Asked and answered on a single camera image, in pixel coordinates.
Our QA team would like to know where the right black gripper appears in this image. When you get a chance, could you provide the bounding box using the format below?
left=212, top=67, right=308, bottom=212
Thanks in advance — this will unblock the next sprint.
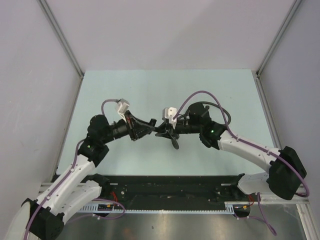
left=156, top=118, right=202, bottom=139

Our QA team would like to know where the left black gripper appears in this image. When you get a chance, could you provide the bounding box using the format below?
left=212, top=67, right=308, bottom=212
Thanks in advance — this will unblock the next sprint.
left=101, top=110, right=155, bottom=144

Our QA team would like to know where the black T-shaped connector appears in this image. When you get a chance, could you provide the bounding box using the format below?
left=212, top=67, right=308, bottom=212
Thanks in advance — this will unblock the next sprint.
left=148, top=118, right=159, bottom=133

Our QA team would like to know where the dark corrugated flexible hose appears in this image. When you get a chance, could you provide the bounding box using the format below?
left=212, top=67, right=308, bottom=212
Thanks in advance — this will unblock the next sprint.
left=169, top=100, right=232, bottom=151

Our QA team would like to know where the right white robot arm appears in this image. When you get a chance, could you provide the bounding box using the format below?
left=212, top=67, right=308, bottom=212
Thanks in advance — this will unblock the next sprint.
left=156, top=102, right=307, bottom=201

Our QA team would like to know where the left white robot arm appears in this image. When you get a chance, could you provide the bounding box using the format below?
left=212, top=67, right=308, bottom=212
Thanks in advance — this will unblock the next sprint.
left=23, top=110, right=157, bottom=240

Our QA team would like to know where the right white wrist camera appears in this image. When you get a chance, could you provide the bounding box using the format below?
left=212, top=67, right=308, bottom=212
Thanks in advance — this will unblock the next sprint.
left=162, top=107, right=177, bottom=126

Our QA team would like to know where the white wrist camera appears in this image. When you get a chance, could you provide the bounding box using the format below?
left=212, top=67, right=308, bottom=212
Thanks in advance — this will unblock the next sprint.
left=162, top=107, right=177, bottom=126
left=115, top=98, right=130, bottom=121

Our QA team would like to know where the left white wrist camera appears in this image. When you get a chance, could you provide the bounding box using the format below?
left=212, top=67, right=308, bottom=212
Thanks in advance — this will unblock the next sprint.
left=115, top=98, right=130, bottom=121

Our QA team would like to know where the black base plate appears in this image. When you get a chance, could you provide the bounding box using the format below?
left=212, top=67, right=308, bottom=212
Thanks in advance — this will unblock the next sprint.
left=84, top=174, right=258, bottom=210

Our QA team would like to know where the white slotted cable duct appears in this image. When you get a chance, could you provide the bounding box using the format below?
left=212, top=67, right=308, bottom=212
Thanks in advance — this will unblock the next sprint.
left=77, top=202, right=251, bottom=216

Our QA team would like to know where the left aluminium corner post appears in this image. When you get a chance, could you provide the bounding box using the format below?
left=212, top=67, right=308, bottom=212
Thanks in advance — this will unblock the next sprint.
left=36, top=0, right=84, bottom=79

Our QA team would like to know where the aluminium corner post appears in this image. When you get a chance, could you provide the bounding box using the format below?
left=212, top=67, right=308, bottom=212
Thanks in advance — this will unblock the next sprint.
left=36, top=0, right=84, bottom=79
left=255, top=0, right=304, bottom=78

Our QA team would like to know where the right aluminium corner post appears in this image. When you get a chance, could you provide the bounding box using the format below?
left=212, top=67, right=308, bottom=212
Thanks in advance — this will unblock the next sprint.
left=255, top=0, right=304, bottom=78

